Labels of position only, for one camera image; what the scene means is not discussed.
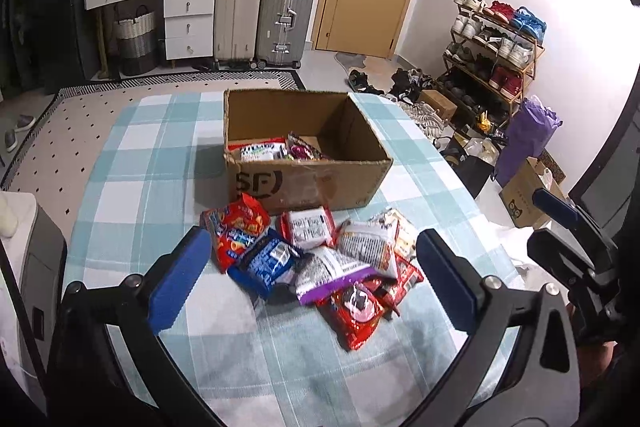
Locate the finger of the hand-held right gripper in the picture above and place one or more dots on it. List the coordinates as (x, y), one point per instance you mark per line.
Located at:
(555, 252)
(555, 205)

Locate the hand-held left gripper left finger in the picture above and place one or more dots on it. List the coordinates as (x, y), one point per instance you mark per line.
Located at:
(177, 277)

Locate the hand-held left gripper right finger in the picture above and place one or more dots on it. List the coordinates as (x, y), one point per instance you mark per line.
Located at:
(450, 277)

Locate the red patterned snack packet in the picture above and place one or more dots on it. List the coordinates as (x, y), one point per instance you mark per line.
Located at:
(407, 279)

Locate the red snack bag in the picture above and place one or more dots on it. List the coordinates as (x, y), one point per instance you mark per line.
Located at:
(235, 227)

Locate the white noodle packet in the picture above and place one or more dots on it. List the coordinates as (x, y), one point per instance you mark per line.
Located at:
(362, 244)

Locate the white purple snack packet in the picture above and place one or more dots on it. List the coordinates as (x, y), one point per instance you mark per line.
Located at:
(330, 277)

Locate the person's right hand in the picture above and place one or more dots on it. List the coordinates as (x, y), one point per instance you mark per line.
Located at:
(598, 359)

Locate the small cardboard box with cat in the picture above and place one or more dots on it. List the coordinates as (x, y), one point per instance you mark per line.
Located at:
(525, 202)

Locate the white plastic bag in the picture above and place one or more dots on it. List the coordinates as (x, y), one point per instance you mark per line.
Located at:
(510, 247)

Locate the black office chair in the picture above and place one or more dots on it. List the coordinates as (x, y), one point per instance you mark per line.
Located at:
(600, 187)

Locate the purple bag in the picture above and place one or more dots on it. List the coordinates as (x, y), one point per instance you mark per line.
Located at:
(525, 142)

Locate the clear cookie packet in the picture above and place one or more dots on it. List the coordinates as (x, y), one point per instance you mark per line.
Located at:
(397, 224)

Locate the blue snack packet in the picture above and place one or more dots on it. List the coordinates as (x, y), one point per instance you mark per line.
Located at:
(270, 264)

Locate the black gold bag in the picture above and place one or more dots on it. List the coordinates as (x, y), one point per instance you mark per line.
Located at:
(467, 167)

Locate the red white snack packet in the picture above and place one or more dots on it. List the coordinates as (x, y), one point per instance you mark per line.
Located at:
(307, 227)

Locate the grey white cabinet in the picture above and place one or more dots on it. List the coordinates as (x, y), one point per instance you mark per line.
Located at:
(35, 257)

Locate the white colourful snack packet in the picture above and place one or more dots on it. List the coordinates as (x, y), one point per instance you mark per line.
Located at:
(257, 152)

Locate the wooden shoe rack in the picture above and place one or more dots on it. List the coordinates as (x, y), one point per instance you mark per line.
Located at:
(539, 54)

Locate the small brown cardboard box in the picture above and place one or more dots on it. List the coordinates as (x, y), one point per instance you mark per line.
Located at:
(437, 105)

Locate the cream dotted floor rug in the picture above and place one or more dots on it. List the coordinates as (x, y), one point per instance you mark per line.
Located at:
(65, 142)

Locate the dark purple snack packet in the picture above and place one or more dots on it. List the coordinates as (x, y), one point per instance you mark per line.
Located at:
(306, 151)

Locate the black shoes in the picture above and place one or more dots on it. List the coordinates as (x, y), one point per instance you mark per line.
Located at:
(406, 82)

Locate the rows of shoes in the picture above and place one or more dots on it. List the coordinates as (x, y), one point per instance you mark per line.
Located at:
(505, 12)

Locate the black sandals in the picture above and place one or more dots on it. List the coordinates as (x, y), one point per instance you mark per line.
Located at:
(361, 82)

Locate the grey slipper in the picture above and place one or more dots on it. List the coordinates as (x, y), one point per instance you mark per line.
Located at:
(24, 123)
(10, 140)

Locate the grey door mat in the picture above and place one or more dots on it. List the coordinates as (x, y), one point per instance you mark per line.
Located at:
(355, 64)

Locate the grey white laundry basket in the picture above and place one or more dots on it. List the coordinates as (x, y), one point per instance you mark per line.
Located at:
(135, 42)

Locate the white drawer desk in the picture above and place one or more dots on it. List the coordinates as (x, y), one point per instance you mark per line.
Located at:
(187, 24)

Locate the beige suitcase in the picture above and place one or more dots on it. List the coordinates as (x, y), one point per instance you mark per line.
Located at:
(239, 12)

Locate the silver suitcase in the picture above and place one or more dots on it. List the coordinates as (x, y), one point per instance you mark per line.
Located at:
(287, 17)

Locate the dark wardrobe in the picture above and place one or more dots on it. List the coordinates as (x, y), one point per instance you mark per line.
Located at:
(35, 17)

